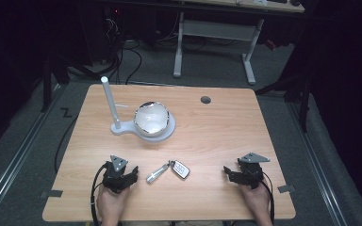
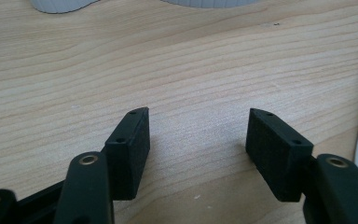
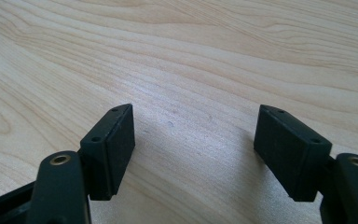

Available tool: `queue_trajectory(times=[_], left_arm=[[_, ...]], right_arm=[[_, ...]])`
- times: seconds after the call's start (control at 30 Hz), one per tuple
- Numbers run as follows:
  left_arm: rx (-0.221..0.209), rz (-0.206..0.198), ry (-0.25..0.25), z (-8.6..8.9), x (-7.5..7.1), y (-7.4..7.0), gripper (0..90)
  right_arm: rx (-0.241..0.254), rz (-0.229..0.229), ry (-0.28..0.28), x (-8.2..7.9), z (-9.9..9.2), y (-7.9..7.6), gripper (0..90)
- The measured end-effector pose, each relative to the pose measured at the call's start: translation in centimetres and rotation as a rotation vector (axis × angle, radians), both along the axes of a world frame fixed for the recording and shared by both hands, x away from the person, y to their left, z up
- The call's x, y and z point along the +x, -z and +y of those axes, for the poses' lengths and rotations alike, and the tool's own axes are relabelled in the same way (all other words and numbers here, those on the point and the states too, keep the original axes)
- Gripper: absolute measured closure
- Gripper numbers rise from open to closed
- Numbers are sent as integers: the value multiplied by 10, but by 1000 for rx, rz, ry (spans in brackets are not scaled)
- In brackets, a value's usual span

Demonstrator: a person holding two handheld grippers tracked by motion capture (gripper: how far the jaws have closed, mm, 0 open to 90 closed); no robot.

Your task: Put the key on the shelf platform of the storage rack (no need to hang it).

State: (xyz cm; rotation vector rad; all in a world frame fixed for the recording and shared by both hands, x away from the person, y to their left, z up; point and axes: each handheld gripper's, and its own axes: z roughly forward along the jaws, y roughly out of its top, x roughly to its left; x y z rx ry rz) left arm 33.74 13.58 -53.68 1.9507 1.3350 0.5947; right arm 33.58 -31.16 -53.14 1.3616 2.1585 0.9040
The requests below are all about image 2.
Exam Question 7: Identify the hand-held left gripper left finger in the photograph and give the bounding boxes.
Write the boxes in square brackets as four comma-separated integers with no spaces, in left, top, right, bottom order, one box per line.
[101,106,151,201]

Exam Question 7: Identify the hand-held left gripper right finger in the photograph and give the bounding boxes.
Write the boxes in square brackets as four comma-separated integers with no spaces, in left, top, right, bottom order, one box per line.
[245,107,319,203]

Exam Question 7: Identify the white ribbed container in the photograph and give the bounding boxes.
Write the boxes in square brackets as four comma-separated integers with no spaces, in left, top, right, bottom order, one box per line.
[161,0,260,9]
[30,0,101,15]

